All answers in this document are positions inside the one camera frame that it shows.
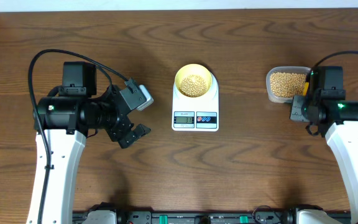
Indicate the clear plastic container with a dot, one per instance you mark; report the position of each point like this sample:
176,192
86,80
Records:
288,69

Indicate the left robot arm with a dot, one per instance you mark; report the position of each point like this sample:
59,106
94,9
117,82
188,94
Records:
63,120

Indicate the yellow measuring scoop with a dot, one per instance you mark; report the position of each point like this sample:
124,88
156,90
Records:
305,90

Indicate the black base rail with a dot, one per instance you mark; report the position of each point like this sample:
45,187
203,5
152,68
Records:
262,214

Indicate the soybeans in bowl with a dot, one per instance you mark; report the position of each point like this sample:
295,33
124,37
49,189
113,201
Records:
193,86

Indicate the white digital kitchen scale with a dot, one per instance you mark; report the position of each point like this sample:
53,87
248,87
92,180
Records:
196,114

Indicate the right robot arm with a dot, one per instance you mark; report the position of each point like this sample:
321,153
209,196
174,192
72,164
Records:
324,105

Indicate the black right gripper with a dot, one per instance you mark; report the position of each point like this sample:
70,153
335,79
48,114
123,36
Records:
295,111

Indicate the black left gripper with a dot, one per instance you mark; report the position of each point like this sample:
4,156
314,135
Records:
118,130

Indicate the soybeans in container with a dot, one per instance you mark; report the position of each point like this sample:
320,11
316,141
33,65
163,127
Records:
287,85

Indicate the yellow plastic bowl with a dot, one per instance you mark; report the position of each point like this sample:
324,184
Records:
193,69

